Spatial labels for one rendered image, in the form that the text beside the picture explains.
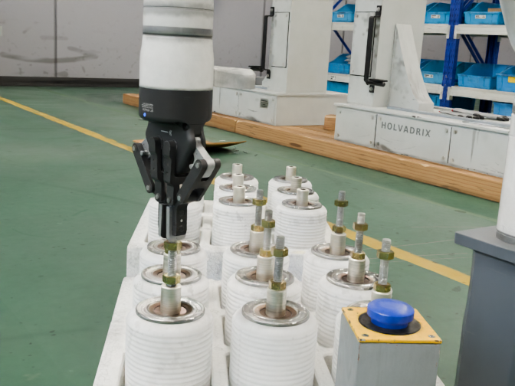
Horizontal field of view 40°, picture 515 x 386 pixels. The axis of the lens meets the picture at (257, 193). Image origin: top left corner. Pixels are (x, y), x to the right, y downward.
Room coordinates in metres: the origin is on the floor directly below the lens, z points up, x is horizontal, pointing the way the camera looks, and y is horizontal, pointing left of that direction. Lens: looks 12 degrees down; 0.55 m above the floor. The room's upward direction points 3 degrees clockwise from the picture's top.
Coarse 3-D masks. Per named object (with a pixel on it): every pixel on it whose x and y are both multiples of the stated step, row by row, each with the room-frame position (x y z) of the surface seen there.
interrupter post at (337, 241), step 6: (336, 234) 0.97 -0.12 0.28; (342, 234) 0.97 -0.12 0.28; (330, 240) 0.98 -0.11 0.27; (336, 240) 0.97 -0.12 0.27; (342, 240) 0.97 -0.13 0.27; (330, 246) 0.98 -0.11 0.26; (336, 246) 0.97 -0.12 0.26; (342, 246) 0.97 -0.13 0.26; (330, 252) 0.97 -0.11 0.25; (336, 252) 0.97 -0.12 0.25; (342, 252) 0.97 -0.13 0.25
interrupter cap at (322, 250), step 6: (318, 246) 1.00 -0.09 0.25; (324, 246) 1.00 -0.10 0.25; (348, 246) 1.01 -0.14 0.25; (312, 252) 0.97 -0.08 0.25; (318, 252) 0.97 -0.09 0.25; (324, 252) 0.97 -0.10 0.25; (348, 252) 0.98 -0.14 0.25; (324, 258) 0.95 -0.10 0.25; (330, 258) 0.94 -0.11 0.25; (336, 258) 0.94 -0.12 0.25; (342, 258) 0.94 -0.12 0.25; (348, 258) 0.94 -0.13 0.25
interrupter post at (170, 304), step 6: (162, 288) 0.71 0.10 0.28; (168, 288) 0.71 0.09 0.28; (174, 288) 0.71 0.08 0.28; (180, 288) 0.72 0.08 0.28; (162, 294) 0.71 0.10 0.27; (168, 294) 0.71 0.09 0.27; (174, 294) 0.71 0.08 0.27; (180, 294) 0.72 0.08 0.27; (162, 300) 0.71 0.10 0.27; (168, 300) 0.71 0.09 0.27; (174, 300) 0.71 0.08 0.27; (180, 300) 0.72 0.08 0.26; (162, 306) 0.71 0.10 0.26; (168, 306) 0.71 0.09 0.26; (174, 306) 0.71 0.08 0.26; (180, 306) 0.72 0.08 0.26; (162, 312) 0.71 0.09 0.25; (168, 312) 0.71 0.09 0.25; (174, 312) 0.71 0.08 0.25
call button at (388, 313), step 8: (368, 304) 0.57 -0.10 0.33; (376, 304) 0.57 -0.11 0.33; (384, 304) 0.57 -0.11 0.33; (392, 304) 0.57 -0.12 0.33; (400, 304) 0.57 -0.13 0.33; (408, 304) 0.57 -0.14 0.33; (368, 312) 0.56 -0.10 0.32; (376, 312) 0.55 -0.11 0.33; (384, 312) 0.55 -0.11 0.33; (392, 312) 0.55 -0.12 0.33; (400, 312) 0.55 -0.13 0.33; (408, 312) 0.56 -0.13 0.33; (376, 320) 0.56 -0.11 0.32; (384, 320) 0.55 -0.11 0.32; (392, 320) 0.55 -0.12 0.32; (400, 320) 0.55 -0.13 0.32; (408, 320) 0.55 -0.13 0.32; (392, 328) 0.55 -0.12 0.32; (400, 328) 0.55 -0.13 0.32
